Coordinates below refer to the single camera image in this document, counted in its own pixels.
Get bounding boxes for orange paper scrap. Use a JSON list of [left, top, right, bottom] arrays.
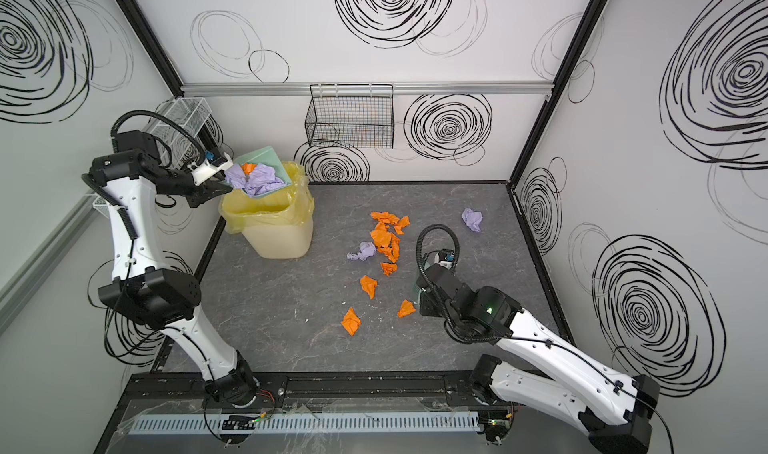
[[370, 229, 400, 276]]

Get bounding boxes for purple paper ball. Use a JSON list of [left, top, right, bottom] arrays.
[[461, 208, 483, 233]]

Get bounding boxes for purple orange scrap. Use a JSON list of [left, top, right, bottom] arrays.
[[241, 163, 257, 175]]

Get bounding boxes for orange paper scraps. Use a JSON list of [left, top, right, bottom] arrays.
[[370, 212, 410, 235]]

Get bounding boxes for purple paper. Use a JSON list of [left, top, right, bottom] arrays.
[[225, 164, 287, 198], [346, 242, 377, 261]]

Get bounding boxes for orange paper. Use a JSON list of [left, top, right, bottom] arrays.
[[341, 276, 416, 336]]

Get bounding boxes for green dustpan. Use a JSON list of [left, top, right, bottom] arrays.
[[234, 146, 293, 189]]

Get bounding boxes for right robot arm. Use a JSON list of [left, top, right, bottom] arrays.
[[415, 224, 660, 453]]

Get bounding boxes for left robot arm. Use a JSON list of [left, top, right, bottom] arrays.
[[81, 110, 259, 408]]

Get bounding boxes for yellow plastic bin liner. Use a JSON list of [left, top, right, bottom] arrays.
[[219, 162, 315, 234]]

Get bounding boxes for cream trash bin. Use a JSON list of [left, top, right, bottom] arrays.
[[242, 214, 314, 260]]

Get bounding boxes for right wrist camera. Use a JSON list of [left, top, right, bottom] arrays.
[[427, 249, 457, 271]]

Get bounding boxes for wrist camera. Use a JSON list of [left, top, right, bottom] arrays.
[[427, 249, 457, 271], [191, 153, 233, 186]]

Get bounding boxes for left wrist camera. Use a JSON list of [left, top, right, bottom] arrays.
[[191, 153, 233, 186]]

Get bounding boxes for white wire shelf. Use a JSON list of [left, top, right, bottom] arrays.
[[83, 99, 211, 196]]

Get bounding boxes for black front rail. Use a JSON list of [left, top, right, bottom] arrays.
[[123, 370, 491, 405]]

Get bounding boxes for aluminium wall rail left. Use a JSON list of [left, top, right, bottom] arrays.
[[1, 194, 95, 334]]

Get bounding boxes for aluminium wall rail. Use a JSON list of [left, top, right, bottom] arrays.
[[181, 80, 554, 97], [1, 194, 95, 334]]

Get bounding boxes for white slotted cable duct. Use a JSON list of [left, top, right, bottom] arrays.
[[127, 412, 482, 437]]

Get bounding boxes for black wire basket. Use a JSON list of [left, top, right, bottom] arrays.
[[304, 94, 395, 149]]

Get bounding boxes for aluminium wall rail back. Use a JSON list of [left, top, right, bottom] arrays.
[[181, 80, 554, 97]]

